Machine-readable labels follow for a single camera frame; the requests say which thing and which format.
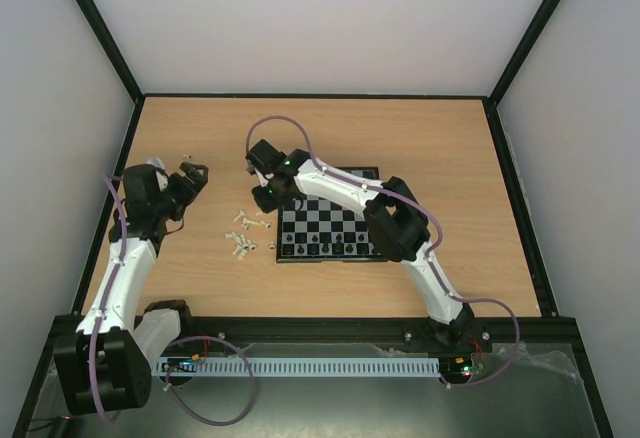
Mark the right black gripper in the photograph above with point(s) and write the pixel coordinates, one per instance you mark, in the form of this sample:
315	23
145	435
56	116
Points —
260	197

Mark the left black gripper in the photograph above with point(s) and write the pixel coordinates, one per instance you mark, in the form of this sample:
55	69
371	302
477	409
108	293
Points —
190	190

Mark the black grey chessboard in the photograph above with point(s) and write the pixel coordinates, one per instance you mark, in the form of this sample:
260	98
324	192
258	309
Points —
335	233

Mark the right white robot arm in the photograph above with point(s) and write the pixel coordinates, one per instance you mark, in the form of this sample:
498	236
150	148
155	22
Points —
396	224

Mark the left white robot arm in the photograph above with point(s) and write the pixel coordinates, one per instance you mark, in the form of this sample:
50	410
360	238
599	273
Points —
105	365

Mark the pile of white chess pieces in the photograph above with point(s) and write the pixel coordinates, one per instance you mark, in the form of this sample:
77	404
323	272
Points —
250	231

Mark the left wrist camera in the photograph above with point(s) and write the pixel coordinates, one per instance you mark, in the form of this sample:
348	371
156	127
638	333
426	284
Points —
160	172

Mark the black aluminium rail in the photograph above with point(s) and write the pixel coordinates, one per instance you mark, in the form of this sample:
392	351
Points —
412	335

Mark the light blue cable duct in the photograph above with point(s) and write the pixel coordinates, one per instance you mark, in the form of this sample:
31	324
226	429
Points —
232	367

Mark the black frame post left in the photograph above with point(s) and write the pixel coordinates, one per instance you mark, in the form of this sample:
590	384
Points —
98	25

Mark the black frame post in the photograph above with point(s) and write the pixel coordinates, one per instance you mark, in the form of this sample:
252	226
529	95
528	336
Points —
98	25
534	30

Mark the black frame post right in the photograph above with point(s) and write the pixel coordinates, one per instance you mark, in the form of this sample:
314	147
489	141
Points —
534	30

